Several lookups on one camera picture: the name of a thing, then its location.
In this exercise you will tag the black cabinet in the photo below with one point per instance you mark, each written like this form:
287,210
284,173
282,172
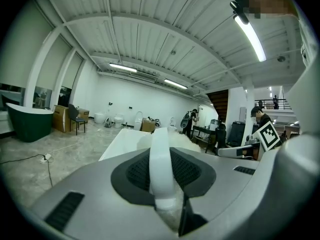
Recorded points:
237,133

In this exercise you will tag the round white toilet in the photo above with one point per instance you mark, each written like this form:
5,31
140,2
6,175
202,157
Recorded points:
100,117

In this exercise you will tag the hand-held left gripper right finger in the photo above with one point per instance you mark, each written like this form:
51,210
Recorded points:
232,191

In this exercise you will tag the black balcony railing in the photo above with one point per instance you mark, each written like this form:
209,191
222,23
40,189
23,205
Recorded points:
268,99

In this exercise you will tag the white bathtub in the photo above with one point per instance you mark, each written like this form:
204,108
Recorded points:
120,144

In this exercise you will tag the large cardboard box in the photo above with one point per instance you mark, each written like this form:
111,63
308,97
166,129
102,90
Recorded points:
60,119

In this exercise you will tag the person's white clothing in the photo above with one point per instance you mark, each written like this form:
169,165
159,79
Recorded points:
307,84

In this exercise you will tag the white power strip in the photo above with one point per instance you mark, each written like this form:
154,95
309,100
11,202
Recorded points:
46,157

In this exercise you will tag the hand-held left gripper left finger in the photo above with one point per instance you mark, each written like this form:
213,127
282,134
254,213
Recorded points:
100,196

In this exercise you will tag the long ceiling light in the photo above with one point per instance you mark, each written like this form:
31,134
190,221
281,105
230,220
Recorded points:
250,37

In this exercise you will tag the black head camera mount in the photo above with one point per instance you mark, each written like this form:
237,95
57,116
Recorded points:
238,11

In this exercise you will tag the ceiling smoke detector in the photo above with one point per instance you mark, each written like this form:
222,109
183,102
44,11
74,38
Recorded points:
281,58

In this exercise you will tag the ceiling air conditioner unit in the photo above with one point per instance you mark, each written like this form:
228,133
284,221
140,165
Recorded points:
143,77

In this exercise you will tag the dark grey chair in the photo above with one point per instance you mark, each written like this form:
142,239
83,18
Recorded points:
75,116

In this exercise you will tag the white toilet with raised lid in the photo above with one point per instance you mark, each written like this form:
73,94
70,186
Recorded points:
138,120

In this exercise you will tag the black office chair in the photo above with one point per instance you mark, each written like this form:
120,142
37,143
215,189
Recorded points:
221,134

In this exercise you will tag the brown wooden staircase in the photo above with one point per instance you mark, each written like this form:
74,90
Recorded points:
220,104

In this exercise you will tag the black table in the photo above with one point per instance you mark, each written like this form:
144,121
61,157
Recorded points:
202,131

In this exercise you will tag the open cardboard box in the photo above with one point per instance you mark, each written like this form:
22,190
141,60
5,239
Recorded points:
148,125

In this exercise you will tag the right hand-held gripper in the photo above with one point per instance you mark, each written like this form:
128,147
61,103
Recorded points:
268,135

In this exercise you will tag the grey toilet seat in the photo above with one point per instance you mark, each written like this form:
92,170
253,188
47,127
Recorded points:
107,122

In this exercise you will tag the small cardboard box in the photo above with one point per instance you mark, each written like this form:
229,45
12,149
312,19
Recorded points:
83,114

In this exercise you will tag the dark green bathtub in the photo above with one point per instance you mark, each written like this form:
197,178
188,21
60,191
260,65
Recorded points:
27,124

